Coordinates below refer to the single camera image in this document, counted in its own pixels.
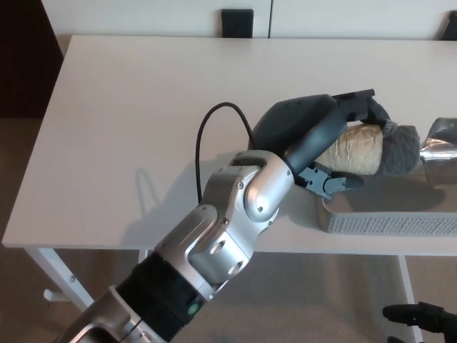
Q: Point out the black chair back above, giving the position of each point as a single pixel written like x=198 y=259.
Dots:
x=449 y=26
x=237 y=23

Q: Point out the white desk side hook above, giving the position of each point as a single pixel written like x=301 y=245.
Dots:
x=51 y=294

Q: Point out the grey mesh container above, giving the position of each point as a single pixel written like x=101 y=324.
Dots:
x=392 y=225

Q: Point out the white desk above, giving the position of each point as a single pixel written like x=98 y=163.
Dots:
x=59 y=275

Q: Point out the dark brown cabinet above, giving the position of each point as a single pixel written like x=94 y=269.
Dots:
x=21 y=53

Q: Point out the white cabinet fronts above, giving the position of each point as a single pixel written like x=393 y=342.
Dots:
x=339 y=18

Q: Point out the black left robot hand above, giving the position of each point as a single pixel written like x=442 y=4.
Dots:
x=296 y=121

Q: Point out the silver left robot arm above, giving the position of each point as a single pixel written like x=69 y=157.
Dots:
x=228 y=200

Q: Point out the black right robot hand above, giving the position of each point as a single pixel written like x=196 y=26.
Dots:
x=435 y=321

